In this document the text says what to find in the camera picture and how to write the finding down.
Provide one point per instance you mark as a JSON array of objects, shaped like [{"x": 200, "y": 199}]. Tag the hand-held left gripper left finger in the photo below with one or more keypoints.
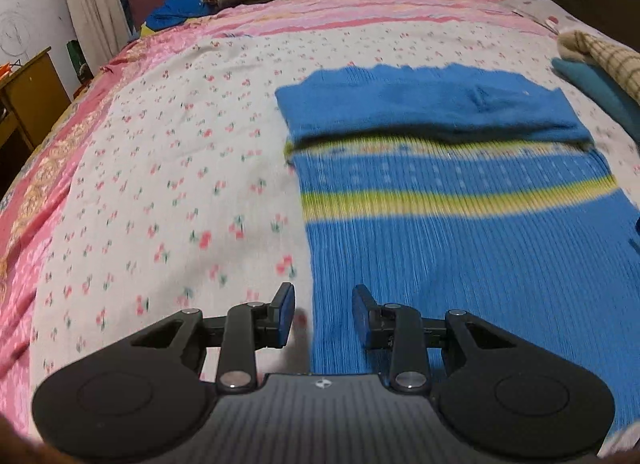
[{"x": 285, "y": 315}]

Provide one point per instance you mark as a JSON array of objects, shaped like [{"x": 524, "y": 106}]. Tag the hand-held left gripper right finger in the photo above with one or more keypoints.
[{"x": 361, "y": 316}]

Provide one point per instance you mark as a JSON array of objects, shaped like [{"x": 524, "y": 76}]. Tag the blue yellow-striped knit sweater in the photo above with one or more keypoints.
[{"x": 450, "y": 254}]

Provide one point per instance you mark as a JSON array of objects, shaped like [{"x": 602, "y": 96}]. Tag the cherry print pink bedsheet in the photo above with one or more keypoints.
[{"x": 175, "y": 144}]

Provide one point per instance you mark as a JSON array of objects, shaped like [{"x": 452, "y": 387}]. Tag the green bottle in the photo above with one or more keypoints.
[{"x": 79, "y": 61}]

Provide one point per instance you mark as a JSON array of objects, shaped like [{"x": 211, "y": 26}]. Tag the blue and yellow cloth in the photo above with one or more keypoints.
[{"x": 175, "y": 6}]

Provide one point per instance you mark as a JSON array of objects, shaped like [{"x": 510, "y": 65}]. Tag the folded teal blanket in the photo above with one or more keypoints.
[{"x": 600, "y": 89}]

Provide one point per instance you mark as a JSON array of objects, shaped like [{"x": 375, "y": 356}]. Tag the wooden desk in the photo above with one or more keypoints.
[{"x": 35, "y": 89}]

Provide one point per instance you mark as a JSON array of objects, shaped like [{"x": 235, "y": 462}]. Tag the folded beige striped sweater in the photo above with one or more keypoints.
[{"x": 605, "y": 56}]

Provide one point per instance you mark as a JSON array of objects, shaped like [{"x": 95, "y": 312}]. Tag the grey dotted pillow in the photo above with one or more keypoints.
[{"x": 550, "y": 14}]

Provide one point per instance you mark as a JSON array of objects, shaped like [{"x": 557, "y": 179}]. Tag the orange object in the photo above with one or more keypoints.
[{"x": 7, "y": 70}]

